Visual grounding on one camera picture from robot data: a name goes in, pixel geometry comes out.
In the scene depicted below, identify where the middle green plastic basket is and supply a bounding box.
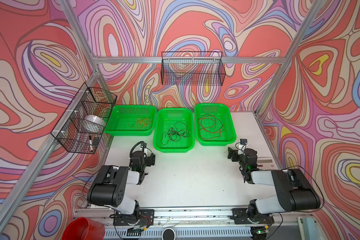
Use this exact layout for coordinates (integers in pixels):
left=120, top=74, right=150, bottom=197
left=153, top=108, right=195, bottom=153

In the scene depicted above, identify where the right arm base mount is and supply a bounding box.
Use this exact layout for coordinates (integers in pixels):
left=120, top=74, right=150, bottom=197
left=230, top=208, right=275, bottom=225

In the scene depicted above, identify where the black wire basket back wall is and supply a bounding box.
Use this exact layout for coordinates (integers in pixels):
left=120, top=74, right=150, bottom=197
left=161, top=51, right=226, bottom=86

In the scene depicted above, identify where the aluminium rail front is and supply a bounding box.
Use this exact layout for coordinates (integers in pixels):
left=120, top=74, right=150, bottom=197
left=74, top=206, right=308, bottom=227

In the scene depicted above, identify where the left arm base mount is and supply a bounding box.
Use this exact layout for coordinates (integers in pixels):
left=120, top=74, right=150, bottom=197
left=110, top=209, right=155, bottom=227

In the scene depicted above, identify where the right green plastic basket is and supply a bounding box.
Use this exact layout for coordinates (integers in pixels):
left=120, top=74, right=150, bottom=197
left=194, top=104, right=237, bottom=147

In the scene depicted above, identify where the left green plastic basket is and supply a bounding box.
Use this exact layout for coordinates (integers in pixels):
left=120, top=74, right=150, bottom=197
left=105, top=105, right=157, bottom=137

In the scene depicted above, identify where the red bucket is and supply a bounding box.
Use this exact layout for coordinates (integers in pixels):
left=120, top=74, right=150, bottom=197
left=62, top=218, right=105, bottom=240

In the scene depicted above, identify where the black wire basket left wall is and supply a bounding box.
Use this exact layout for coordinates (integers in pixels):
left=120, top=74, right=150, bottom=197
left=51, top=83, right=117, bottom=154

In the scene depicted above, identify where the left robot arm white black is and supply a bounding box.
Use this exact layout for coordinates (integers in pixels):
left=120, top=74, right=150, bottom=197
left=87, top=141, right=156, bottom=217

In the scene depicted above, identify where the red cable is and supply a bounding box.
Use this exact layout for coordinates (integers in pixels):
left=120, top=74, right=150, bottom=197
left=197, top=113, right=226, bottom=140

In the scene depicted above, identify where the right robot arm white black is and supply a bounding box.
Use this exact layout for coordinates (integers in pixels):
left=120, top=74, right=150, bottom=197
left=228, top=148, right=321, bottom=224

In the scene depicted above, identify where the green plastic basket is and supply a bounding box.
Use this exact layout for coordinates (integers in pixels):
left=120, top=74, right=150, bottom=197
left=194, top=104, right=237, bottom=147
left=105, top=105, right=157, bottom=137
left=153, top=108, right=195, bottom=153

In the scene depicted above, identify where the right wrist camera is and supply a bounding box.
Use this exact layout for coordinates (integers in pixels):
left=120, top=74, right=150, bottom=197
left=240, top=139, right=248, bottom=146

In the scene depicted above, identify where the white pink calculator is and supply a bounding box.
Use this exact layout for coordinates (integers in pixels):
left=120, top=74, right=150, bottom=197
left=257, top=157, right=279, bottom=170

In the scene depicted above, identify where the black wire basket wall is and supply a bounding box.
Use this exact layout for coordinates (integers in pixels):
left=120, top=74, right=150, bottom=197
left=161, top=51, right=226, bottom=86
left=51, top=83, right=117, bottom=154

